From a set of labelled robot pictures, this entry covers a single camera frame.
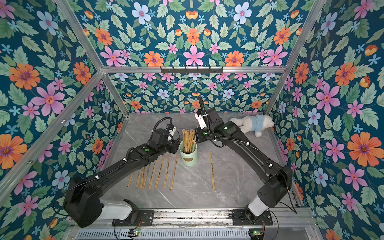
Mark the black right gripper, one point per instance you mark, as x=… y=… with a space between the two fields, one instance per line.
x=205 y=114

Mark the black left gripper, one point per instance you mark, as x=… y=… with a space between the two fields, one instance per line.
x=175 y=145

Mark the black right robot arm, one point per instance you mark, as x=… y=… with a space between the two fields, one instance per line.
x=284 y=175

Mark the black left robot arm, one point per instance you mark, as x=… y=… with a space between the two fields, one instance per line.
x=83 y=198

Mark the bundle of paper straws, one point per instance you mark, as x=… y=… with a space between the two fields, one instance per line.
x=189 y=141

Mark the light green metal cup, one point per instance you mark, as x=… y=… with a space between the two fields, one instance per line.
x=189 y=159

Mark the white plush toy blue shirt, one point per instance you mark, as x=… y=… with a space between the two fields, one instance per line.
x=255 y=124

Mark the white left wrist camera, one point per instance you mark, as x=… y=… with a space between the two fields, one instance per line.
x=171 y=131

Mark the black wall hook rail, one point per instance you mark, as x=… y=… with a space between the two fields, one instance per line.
x=191 y=70

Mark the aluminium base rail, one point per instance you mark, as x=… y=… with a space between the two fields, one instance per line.
x=206 y=224

